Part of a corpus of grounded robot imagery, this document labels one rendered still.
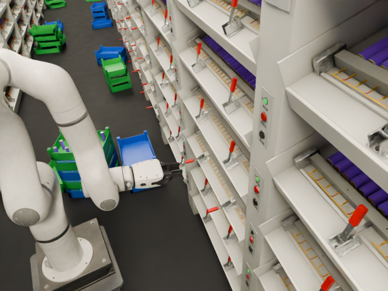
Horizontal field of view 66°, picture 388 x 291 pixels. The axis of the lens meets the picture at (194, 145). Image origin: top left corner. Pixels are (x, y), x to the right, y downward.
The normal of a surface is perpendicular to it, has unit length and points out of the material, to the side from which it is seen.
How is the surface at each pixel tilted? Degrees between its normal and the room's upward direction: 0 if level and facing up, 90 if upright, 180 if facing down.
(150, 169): 6
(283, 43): 90
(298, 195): 22
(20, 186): 63
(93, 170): 44
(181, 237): 0
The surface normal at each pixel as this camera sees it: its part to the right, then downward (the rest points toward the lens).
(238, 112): -0.42, -0.62
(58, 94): 0.44, 0.45
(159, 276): -0.07, -0.77
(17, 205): 0.11, 0.15
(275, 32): -0.95, 0.25
